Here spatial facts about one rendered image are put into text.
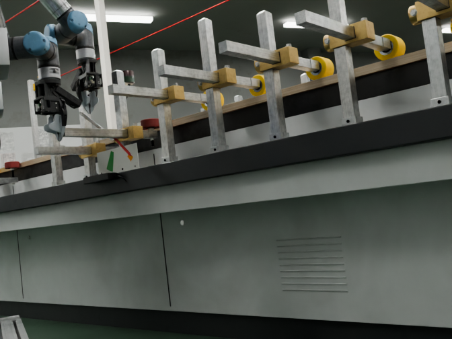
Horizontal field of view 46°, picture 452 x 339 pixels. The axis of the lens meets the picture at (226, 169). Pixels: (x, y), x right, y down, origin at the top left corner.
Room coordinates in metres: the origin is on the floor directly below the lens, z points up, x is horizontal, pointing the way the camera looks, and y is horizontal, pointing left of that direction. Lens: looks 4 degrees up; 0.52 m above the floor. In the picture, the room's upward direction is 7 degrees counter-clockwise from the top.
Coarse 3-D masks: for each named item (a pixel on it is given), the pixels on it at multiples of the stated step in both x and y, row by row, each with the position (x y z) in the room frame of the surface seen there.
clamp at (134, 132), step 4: (124, 128) 2.10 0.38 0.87; (128, 128) 2.08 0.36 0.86; (132, 128) 2.07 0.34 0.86; (136, 128) 2.08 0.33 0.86; (140, 128) 2.09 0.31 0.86; (128, 132) 2.08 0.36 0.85; (132, 132) 2.07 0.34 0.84; (136, 132) 2.08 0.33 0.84; (140, 132) 2.09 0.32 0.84; (128, 136) 2.09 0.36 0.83; (132, 136) 2.07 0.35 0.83; (136, 136) 2.08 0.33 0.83; (140, 136) 2.09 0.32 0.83; (120, 140) 2.12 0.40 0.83; (124, 140) 2.10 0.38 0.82; (128, 140) 2.11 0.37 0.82; (132, 140) 2.12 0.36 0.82; (136, 140) 2.13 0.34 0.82
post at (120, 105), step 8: (112, 72) 2.14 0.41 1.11; (120, 72) 2.14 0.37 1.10; (112, 80) 2.14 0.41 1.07; (120, 80) 2.13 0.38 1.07; (120, 96) 2.13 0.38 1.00; (120, 104) 2.12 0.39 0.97; (120, 112) 2.12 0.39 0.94; (120, 120) 2.12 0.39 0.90; (120, 128) 2.13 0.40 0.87; (128, 144) 2.14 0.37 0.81
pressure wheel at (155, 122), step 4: (144, 120) 2.17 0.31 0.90; (148, 120) 2.16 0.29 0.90; (152, 120) 2.16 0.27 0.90; (156, 120) 2.17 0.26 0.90; (144, 124) 2.17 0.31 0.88; (148, 124) 2.16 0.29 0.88; (152, 124) 2.16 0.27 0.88; (156, 124) 2.17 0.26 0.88; (144, 128) 2.19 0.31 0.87; (148, 128) 2.19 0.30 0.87; (152, 128) 2.19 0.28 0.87; (156, 128) 2.23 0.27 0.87; (152, 140) 2.20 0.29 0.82; (152, 144) 2.20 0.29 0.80
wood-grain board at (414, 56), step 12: (396, 60) 1.58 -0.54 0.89; (408, 60) 1.56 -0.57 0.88; (420, 60) 1.54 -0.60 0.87; (360, 72) 1.66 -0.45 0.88; (372, 72) 1.64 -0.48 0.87; (300, 84) 1.81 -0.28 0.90; (312, 84) 1.78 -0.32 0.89; (324, 84) 1.75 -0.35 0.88; (264, 96) 1.91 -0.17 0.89; (228, 108) 2.02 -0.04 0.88; (240, 108) 1.99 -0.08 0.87; (180, 120) 2.19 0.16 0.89; (192, 120) 2.15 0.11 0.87; (108, 144) 2.53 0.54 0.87; (48, 156) 2.87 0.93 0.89; (0, 168) 3.23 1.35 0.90
